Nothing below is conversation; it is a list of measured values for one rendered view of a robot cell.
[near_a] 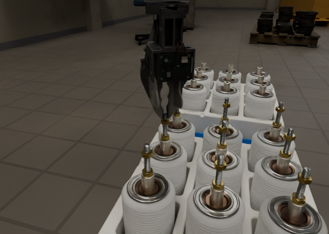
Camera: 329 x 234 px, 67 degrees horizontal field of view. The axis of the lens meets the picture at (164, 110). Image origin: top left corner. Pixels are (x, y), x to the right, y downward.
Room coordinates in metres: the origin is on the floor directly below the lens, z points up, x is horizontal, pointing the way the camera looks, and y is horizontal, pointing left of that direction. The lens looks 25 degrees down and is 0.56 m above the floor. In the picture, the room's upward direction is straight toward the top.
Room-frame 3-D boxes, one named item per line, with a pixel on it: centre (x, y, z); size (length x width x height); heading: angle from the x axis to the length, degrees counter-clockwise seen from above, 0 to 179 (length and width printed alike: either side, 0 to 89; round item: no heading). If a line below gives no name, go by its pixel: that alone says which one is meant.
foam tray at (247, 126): (0.94, -0.25, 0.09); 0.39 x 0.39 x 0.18; 73
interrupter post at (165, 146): (0.45, 0.00, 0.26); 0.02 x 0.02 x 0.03
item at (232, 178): (0.42, -0.12, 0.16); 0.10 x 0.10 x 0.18
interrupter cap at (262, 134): (0.51, -0.26, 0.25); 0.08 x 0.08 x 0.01
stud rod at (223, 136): (0.42, -0.12, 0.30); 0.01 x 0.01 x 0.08
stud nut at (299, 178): (0.28, -0.20, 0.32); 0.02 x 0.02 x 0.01; 63
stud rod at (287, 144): (0.39, -0.23, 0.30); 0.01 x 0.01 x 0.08
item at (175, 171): (0.45, 0.00, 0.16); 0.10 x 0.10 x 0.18
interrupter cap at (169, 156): (0.45, 0.00, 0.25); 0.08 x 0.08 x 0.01
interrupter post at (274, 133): (0.51, -0.26, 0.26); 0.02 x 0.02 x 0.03
